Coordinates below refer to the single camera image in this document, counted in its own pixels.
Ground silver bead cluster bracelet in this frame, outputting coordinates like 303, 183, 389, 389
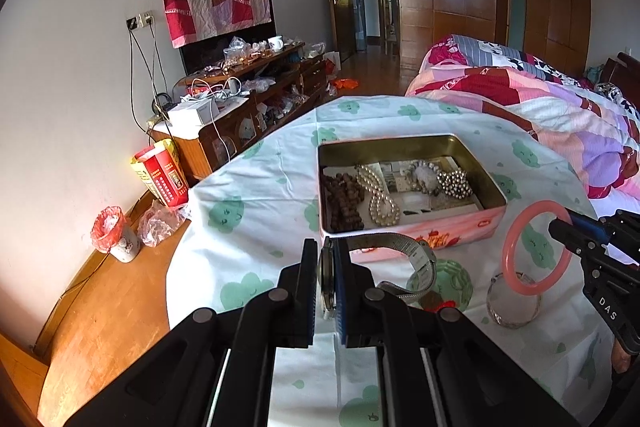
435, 169, 474, 200

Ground white pearl necklace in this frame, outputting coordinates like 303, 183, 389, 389
354, 163, 403, 228

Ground black television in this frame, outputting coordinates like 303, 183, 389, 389
177, 8, 277, 74

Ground pink plastic bangle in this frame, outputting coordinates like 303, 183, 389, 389
502, 200, 572, 296

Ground wall power socket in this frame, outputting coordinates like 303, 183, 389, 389
126, 11, 154, 31

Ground red patchwork cloth cover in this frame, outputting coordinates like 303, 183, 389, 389
163, 0, 272, 49

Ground red knot string charm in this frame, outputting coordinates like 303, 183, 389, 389
422, 300, 457, 313

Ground dark wooden headboard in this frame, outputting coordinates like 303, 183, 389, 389
601, 52, 640, 107

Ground white green patterned bedsheet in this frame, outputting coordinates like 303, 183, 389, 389
166, 96, 613, 425

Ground hanging power cables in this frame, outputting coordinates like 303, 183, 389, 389
127, 24, 174, 143

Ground small grey pearl bracelet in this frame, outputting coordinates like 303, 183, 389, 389
406, 159, 444, 195

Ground red yellow carton box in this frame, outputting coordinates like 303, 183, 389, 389
130, 139, 189, 208

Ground silver mesh band watch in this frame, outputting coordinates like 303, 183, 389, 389
318, 232, 437, 319

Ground wooden tv cabinet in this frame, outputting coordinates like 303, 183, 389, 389
150, 44, 328, 184

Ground green jade bangle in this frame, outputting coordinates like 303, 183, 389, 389
421, 259, 474, 311

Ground silver metal bangle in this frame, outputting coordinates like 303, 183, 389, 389
486, 273, 542, 329

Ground bin with red bag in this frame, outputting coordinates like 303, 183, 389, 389
90, 206, 141, 263

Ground white box device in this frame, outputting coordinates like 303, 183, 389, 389
167, 98, 219, 140

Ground pink metal tin box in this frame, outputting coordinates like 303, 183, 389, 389
318, 134, 508, 251

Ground brown wooden bead bracelet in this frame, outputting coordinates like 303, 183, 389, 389
320, 171, 368, 233

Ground pink patchwork quilt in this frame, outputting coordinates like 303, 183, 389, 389
406, 35, 639, 199

